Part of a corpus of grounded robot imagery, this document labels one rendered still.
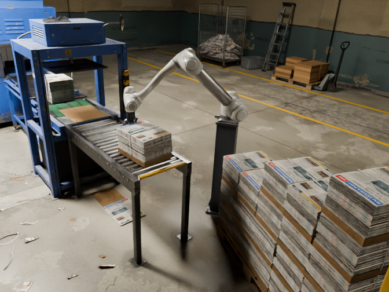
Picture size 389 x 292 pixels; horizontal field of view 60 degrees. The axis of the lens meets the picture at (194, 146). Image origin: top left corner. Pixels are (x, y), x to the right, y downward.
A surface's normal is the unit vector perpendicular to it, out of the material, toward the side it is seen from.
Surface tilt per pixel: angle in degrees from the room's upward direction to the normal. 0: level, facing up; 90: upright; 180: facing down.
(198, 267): 0
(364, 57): 90
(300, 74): 89
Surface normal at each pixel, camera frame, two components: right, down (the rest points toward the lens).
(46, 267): 0.04, -0.90
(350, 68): -0.76, 0.24
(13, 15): 0.65, 0.35
